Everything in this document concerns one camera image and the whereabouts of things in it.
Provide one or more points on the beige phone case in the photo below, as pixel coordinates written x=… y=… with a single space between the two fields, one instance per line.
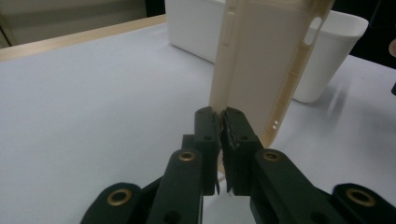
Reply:
x=264 y=68

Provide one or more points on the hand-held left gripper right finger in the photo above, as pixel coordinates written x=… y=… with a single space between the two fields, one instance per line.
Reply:
x=249 y=174

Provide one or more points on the wooden table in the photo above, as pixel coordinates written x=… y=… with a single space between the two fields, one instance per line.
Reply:
x=77 y=37

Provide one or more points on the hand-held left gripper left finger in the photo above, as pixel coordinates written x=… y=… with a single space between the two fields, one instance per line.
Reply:
x=183 y=186

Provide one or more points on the white plastic storage bin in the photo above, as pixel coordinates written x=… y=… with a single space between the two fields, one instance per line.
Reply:
x=327 y=56

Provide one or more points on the white table cover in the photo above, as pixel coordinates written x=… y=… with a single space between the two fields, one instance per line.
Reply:
x=93 y=109

